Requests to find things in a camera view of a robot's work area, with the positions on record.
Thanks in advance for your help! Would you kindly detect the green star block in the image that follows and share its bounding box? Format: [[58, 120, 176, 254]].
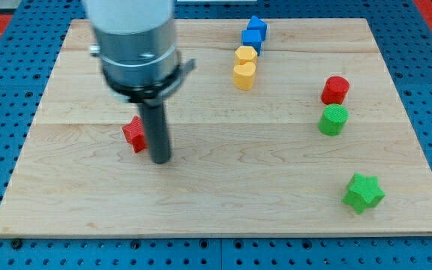
[[342, 173, 386, 215]]

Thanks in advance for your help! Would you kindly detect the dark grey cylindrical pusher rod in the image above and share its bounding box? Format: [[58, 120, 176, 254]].
[[138, 103, 172, 164]]

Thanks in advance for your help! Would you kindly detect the green cylinder block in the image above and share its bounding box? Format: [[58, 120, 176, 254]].
[[318, 103, 350, 137]]

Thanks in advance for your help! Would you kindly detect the red cylinder block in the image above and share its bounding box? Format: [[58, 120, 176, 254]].
[[320, 76, 350, 105]]

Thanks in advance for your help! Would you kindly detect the blue pentagon block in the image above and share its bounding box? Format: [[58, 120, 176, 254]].
[[246, 15, 268, 41]]

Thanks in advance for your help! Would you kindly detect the yellow hexagon block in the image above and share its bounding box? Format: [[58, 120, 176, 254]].
[[234, 45, 258, 66]]

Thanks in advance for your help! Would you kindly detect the blue cube block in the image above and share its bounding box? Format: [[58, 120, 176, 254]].
[[241, 29, 263, 56]]

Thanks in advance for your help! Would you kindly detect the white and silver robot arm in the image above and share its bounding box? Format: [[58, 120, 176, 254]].
[[83, 0, 195, 164]]

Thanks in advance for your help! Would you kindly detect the light wooden board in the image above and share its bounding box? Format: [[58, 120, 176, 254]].
[[0, 18, 432, 239]]

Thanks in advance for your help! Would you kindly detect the yellow heart block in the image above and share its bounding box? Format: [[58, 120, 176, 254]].
[[233, 62, 257, 91]]

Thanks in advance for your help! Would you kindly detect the red star block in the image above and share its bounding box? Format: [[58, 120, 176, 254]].
[[122, 115, 147, 153]]

